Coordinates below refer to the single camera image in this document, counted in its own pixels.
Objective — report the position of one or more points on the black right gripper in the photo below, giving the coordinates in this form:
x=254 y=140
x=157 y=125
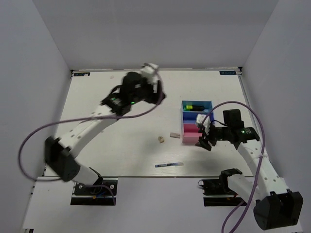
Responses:
x=203 y=141

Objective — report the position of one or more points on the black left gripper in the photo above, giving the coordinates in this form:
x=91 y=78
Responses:
x=153 y=96

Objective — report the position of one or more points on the small beige eraser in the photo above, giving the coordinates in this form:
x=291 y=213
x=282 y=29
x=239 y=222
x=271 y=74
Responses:
x=161 y=139

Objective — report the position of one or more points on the blue gel pen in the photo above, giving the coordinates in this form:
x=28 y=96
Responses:
x=170 y=164

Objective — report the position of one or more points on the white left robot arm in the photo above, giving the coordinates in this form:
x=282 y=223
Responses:
x=61 y=152

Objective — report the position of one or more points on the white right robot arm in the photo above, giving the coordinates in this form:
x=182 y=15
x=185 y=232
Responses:
x=274 y=205

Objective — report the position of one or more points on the three-compartment colour container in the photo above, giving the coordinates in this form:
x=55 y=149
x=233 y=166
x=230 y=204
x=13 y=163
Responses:
x=189 y=111

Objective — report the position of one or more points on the grey wrapped eraser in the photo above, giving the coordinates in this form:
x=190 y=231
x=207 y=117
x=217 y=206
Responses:
x=174 y=135

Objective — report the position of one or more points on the right corner label sticker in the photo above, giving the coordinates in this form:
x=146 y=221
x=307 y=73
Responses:
x=227 y=72

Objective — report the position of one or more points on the corner label sticker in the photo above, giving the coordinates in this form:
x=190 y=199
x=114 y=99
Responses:
x=81 y=74
x=227 y=72

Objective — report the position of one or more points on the left corner label sticker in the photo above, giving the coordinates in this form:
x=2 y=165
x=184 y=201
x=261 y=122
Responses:
x=81 y=74

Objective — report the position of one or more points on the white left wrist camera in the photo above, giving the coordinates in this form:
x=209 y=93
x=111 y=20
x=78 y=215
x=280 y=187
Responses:
x=148 y=71

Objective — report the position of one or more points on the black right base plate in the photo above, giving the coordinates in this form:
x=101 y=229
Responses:
x=215 y=196

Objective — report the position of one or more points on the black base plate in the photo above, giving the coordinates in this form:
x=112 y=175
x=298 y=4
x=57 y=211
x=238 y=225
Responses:
x=95 y=196
x=215 y=196

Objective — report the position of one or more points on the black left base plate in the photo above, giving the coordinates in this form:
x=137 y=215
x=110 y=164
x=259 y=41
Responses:
x=95 y=196

